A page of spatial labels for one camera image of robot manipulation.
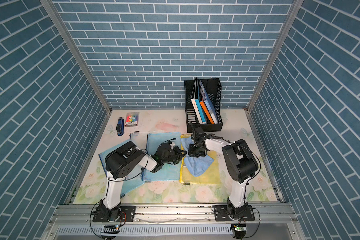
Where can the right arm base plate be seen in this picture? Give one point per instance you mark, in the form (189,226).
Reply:
(234,212)

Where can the aluminium corner post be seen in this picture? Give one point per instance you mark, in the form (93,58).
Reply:
(292,14)
(69,41)

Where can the aluminium front rail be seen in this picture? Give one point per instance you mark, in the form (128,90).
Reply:
(159,214)

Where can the blue document bag far left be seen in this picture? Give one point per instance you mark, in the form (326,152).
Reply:
(129,180)

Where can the orange book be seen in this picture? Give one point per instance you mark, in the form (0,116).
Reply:
(206,111)

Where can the light blue mesh document bag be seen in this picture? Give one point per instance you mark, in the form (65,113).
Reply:
(167,172)

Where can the aluminium corner post left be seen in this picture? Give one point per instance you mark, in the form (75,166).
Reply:
(69,41)

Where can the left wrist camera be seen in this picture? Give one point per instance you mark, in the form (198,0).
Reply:
(169,145)

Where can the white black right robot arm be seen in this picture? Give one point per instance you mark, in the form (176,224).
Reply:
(241,163)

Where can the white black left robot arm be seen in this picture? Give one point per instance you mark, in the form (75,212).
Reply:
(112,197)

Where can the clear mesh document bag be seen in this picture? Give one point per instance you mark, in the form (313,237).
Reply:
(139,139)

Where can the blue folder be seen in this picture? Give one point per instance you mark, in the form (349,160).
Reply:
(206,99)

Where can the yellow mesh document bag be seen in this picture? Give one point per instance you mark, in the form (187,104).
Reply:
(210,177)

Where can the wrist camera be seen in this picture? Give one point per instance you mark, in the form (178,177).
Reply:
(198,135)
(169,145)

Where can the colourful marker pack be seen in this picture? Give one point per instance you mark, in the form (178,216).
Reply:
(132,119)

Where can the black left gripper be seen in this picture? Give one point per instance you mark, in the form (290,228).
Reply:
(178,153)

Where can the blue microfiber cloth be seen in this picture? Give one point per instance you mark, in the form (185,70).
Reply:
(196,165)

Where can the aluminium corner post right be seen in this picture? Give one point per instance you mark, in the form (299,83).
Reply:
(292,14)

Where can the teal book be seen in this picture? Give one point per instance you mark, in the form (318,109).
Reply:
(201,113)

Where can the blue stapler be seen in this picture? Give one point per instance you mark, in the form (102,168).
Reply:
(120,126)

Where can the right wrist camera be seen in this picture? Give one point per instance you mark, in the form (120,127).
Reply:
(198,135)

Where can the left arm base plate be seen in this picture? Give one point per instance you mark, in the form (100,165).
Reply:
(112,213)

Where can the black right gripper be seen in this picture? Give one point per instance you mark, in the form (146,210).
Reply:
(191,152)

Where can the black mesh file holder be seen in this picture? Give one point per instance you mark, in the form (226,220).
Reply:
(192,91)

